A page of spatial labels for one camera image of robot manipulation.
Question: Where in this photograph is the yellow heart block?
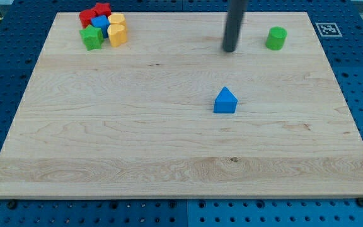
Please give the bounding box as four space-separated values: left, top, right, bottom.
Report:
107 24 128 47

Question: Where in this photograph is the light wooden board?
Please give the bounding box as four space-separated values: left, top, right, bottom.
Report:
0 12 363 200

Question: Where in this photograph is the white fiducial marker tag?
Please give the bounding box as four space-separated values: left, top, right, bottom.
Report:
316 22 342 37

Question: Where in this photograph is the green star block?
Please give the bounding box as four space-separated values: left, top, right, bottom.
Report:
79 25 104 51

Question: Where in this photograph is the yellow round block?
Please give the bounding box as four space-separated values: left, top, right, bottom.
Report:
108 13 127 28

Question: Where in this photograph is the red round block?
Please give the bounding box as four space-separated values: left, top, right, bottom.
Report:
79 9 96 28

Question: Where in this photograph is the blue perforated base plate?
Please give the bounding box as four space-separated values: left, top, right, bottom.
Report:
0 1 363 226

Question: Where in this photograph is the red star block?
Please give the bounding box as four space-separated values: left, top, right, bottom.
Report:
92 3 112 16

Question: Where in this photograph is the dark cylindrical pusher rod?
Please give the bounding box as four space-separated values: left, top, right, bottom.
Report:
222 0 248 52

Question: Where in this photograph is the blue triangle block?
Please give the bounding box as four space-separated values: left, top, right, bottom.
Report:
213 86 238 114

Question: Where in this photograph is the blue cube block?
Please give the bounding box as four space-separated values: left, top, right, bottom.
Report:
91 15 110 38

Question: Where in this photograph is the green cylinder block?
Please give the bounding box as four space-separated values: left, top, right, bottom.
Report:
265 26 287 50

